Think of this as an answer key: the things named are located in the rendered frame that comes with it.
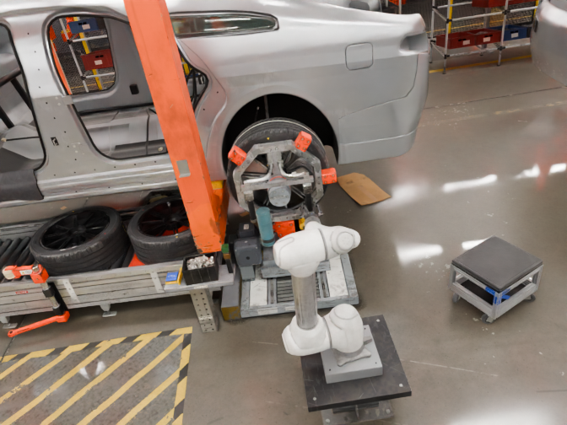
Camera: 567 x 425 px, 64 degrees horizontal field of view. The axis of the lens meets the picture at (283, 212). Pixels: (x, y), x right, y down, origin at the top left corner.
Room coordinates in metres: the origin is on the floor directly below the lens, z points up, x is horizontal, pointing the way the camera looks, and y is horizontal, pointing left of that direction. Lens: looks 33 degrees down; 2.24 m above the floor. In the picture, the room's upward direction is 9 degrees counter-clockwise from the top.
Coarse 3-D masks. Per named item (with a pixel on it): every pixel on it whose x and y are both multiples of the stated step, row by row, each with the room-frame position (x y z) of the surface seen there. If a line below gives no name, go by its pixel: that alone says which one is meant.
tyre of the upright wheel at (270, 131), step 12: (264, 120) 2.74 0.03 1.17; (276, 120) 2.70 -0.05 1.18; (288, 120) 2.71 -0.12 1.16; (240, 132) 2.75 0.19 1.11; (252, 132) 2.60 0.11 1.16; (264, 132) 2.54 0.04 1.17; (276, 132) 2.53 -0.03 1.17; (288, 132) 2.53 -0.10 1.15; (240, 144) 2.56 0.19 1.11; (252, 144) 2.53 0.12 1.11; (312, 144) 2.52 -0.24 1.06; (324, 156) 2.52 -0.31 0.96; (228, 168) 2.55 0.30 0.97; (324, 168) 2.51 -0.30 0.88; (228, 180) 2.55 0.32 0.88; (324, 192) 2.52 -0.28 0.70
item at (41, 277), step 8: (8, 272) 2.47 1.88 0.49; (16, 272) 2.48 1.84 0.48; (24, 272) 2.48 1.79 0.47; (32, 272) 2.41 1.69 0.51; (40, 272) 2.39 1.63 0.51; (40, 280) 2.38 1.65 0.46; (64, 312) 2.43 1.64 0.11; (48, 320) 2.38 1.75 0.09; (56, 320) 2.39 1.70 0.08; (64, 320) 2.38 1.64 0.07; (24, 328) 2.35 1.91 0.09; (32, 328) 2.35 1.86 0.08
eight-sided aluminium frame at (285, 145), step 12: (264, 144) 2.49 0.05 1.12; (276, 144) 2.46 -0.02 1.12; (288, 144) 2.44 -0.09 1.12; (252, 156) 2.46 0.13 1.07; (300, 156) 2.44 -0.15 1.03; (312, 156) 2.48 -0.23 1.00; (240, 168) 2.46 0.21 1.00; (240, 180) 2.47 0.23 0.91; (240, 192) 2.46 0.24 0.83; (240, 204) 2.46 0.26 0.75; (276, 216) 2.46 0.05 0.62; (288, 216) 2.44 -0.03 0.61
